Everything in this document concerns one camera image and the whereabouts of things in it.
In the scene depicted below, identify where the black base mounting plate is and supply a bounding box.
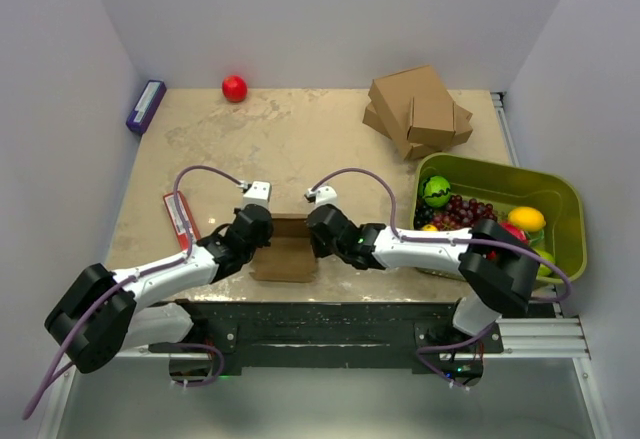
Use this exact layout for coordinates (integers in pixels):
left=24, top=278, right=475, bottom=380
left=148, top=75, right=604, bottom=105
left=150, top=300, right=504, bottom=378

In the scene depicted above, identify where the dark grapes bunch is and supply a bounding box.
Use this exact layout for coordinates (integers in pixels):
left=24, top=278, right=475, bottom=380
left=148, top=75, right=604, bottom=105
left=413, top=199, right=435, bottom=230

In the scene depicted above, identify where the red apple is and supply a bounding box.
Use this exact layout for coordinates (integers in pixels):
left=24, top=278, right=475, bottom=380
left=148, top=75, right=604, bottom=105
left=221, top=75, right=248, bottom=103

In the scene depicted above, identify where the purple rectangular box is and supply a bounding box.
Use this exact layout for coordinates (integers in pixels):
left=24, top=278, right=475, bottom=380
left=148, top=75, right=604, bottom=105
left=126, top=80, right=167, bottom=135

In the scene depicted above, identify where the red rectangular box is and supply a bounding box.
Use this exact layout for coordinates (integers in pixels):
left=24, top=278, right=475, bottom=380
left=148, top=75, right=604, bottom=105
left=163, top=191, right=201, bottom=251

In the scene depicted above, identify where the folded cardboard box front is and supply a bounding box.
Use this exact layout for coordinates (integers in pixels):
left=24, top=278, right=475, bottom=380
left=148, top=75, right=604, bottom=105
left=406, top=96, right=473, bottom=150

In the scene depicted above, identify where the yellow lemon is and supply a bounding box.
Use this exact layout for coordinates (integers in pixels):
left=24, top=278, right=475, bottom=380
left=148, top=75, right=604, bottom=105
left=507, top=206, right=546, bottom=233

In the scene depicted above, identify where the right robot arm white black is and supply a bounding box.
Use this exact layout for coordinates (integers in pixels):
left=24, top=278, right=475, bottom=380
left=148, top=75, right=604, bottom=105
left=306, top=204, right=538, bottom=352

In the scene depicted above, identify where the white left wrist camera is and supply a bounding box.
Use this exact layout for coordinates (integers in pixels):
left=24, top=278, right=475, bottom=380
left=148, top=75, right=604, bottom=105
left=240, top=181, right=272, bottom=209

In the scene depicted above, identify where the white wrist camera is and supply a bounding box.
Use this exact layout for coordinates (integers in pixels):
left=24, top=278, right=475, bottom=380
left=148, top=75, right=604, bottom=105
left=304, top=185, right=338, bottom=208
left=240, top=181, right=272, bottom=209

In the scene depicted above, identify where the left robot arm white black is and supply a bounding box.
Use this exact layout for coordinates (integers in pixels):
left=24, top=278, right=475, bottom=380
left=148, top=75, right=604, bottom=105
left=44, top=204, right=273, bottom=373

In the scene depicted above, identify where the green watermelon ball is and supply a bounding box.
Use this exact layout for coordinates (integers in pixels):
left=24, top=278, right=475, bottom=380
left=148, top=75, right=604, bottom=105
left=418, top=175, right=451, bottom=208

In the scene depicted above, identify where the brown cardboard box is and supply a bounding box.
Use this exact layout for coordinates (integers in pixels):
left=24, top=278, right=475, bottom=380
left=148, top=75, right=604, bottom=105
left=250, top=214, right=317, bottom=283

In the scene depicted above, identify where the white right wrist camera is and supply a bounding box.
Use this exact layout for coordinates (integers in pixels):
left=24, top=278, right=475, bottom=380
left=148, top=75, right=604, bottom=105
left=304, top=185, right=338, bottom=208

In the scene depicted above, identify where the red grapes bunch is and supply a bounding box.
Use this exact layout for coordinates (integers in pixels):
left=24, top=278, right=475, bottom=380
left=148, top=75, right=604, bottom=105
left=430, top=195, right=498, bottom=231

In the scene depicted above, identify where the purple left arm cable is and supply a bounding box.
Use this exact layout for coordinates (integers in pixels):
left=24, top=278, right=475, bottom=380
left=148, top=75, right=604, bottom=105
left=21, top=165, right=249, bottom=421

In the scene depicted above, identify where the red dragon fruit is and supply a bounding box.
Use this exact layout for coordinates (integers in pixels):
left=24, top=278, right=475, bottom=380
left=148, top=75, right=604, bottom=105
left=499, top=222, right=529, bottom=244

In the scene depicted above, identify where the green plastic tub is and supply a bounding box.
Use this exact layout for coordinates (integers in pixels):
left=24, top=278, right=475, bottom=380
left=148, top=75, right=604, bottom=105
left=409, top=153, right=587, bottom=281

